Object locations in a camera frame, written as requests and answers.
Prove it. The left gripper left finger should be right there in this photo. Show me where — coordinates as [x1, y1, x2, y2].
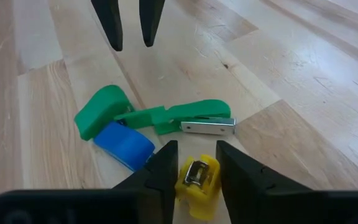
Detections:
[0, 139, 179, 224]

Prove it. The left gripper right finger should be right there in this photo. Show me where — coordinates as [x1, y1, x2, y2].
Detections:
[215, 140, 358, 224]

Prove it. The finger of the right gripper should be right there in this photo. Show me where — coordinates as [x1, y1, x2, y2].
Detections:
[139, 0, 166, 48]
[91, 0, 124, 52]

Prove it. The blue mini stapler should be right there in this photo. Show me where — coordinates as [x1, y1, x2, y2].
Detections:
[93, 121, 156, 172]

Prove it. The green mini stapler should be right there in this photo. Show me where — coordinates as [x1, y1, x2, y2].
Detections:
[74, 84, 135, 141]
[114, 99, 237, 136]

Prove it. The yellow mini stapler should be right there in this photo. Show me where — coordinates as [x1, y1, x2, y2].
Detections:
[175, 154, 222, 221]

